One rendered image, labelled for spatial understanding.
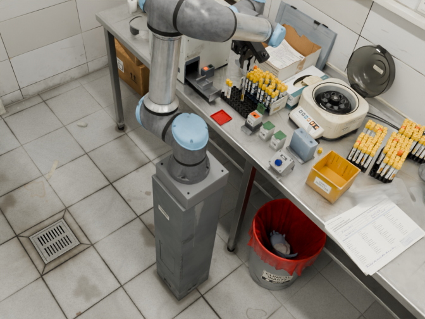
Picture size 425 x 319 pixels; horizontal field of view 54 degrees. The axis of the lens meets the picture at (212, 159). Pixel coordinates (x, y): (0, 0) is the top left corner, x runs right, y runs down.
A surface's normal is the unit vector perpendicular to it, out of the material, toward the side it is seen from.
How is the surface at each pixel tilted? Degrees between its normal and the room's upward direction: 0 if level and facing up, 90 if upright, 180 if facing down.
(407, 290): 0
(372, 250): 1
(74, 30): 90
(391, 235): 0
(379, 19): 90
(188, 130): 9
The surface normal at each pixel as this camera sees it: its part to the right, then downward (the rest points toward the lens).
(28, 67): 0.64, 0.63
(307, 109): -0.85, 0.36
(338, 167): -0.71, 0.51
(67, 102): 0.08, -0.63
